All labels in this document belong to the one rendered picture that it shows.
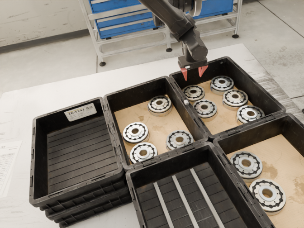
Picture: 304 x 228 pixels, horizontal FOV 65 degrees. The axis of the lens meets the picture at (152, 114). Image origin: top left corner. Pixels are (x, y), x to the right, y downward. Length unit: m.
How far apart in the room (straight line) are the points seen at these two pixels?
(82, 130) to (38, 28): 2.91
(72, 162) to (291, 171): 0.78
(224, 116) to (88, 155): 0.57
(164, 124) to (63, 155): 0.43
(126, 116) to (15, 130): 0.67
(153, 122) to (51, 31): 3.02
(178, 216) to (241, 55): 1.11
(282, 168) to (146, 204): 0.46
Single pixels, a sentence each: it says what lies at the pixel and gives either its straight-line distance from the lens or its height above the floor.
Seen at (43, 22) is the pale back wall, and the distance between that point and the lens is 3.82.
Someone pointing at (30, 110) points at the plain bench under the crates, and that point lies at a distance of 1.56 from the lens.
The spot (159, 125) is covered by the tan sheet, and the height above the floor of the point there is 0.83.
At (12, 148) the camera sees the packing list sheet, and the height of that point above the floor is 0.70.
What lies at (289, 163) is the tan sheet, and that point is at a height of 0.83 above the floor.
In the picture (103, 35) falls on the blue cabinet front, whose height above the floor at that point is 0.36.
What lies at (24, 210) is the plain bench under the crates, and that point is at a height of 0.70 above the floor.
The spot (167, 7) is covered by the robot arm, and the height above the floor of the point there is 1.30.
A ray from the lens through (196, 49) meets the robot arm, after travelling 0.84.
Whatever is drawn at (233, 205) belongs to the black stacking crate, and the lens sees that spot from 0.82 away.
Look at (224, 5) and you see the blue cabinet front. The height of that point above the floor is 0.41.
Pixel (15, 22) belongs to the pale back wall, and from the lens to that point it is 3.92.
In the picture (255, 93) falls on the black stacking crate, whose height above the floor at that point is 0.89.
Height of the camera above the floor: 1.58
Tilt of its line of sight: 46 degrees down
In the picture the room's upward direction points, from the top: 11 degrees counter-clockwise
